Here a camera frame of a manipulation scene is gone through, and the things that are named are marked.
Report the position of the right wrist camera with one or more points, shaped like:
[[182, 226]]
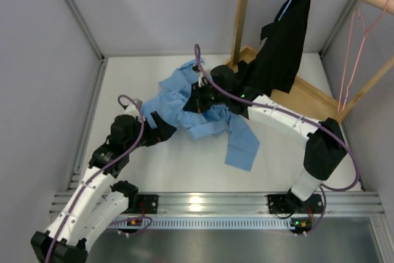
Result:
[[202, 80]]

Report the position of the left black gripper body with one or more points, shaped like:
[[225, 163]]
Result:
[[149, 135]]

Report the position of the aluminium mounting rail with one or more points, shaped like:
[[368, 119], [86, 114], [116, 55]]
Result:
[[254, 204]]

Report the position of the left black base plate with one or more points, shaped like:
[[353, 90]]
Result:
[[146, 204]]

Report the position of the black shirt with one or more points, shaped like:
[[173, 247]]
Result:
[[276, 65]]

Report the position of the grey slotted cable duct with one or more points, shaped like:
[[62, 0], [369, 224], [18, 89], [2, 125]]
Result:
[[207, 223]]

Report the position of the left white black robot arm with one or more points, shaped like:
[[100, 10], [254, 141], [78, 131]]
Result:
[[100, 197]]

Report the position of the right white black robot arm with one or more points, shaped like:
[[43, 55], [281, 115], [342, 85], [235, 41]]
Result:
[[323, 142]]

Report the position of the light blue shirt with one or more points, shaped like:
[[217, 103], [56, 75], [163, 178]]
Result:
[[175, 90]]

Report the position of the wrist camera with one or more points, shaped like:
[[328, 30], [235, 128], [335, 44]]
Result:
[[202, 80], [133, 110]]

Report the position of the wooden clothes rack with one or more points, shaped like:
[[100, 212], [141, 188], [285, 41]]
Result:
[[305, 98]]

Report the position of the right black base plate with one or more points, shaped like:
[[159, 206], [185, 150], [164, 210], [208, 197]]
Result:
[[279, 204]]

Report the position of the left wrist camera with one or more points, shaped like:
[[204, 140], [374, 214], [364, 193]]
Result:
[[133, 110]]

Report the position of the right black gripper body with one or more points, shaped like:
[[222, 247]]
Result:
[[211, 97]]

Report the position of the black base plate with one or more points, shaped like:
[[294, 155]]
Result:
[[279, 204], [146, 204]]

